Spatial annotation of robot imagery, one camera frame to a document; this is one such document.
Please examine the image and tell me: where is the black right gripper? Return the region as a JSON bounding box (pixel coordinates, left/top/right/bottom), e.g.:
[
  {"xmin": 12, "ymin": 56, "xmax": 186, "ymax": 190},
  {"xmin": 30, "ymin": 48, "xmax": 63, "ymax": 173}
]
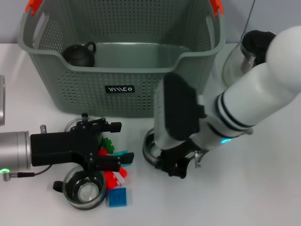
[{"xmin": 157, "ymin": 138, "xmax": 199, "ymax": 179}]

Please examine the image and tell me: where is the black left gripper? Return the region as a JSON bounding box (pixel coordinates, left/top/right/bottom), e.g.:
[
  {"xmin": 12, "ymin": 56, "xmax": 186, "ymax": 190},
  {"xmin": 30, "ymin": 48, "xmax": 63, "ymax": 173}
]
[{"xmin": 30, "ymin": 118, "xmax": 135, "ymax": 172}]

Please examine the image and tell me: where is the grey-green perforated storage basket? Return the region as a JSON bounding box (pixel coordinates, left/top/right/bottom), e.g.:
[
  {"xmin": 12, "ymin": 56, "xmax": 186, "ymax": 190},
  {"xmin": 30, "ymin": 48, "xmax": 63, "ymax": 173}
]
[{"xmin": 18, "ymin": 0, "xmax": 226, "ymax": 118}]

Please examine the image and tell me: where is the dark green toy brick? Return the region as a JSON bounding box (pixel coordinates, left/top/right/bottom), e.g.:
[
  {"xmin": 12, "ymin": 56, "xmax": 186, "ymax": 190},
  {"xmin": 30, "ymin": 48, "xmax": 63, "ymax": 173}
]
[{"xmin": 103, "ymin": 137, "xmax": 115, "ymax": 153}]

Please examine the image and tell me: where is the large bright red toy brick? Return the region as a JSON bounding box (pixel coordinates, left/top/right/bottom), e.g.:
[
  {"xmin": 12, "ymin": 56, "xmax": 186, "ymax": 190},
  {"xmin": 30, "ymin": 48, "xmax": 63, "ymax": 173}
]
[{"xmin": 104, "ymin": 171, "xmax": 119, "ymax": 189}]

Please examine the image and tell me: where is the white toy brick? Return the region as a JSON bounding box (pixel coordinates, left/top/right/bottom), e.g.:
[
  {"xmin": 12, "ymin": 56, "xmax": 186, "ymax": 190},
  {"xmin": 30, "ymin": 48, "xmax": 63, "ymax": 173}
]
[{"xmin": 115, "ymin": 173, "xmax": 127, "ymax": 186}]

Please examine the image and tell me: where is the blue square toy brick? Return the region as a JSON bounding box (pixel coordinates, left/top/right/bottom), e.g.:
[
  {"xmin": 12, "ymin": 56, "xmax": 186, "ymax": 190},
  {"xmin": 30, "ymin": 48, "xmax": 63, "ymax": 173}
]
[{"xmin": 108, "ymin": 187, "xmax": 127, "ymax": 208}]

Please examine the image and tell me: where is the black clay teapot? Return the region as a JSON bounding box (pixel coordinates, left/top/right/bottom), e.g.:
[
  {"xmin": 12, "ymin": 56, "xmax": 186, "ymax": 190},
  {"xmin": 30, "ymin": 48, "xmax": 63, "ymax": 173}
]
[{"xmin": 62, "ymin": 41, "xmax": 97, "ymax": 68}]

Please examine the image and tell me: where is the glass pitcher with black lid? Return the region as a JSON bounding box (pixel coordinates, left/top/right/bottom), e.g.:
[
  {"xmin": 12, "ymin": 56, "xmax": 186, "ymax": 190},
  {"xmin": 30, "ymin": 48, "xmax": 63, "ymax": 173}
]
[{"xmin": 222, "ymin": 30, "xmax": 277, "ymax": 87}]

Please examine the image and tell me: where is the right gripper cable with plug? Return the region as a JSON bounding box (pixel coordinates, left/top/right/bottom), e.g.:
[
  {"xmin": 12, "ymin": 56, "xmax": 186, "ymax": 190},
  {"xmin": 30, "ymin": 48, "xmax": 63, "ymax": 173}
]
[{"xmin": 191, "ymin": 150, "xmax": 205, "ymax": 169}]

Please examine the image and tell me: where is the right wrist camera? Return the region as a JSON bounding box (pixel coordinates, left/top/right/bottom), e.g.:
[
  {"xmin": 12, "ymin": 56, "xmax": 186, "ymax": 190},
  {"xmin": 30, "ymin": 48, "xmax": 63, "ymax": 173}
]
[{"xmin": 153, "ymin": 72, "xmax": 206, "ymax": 150}]

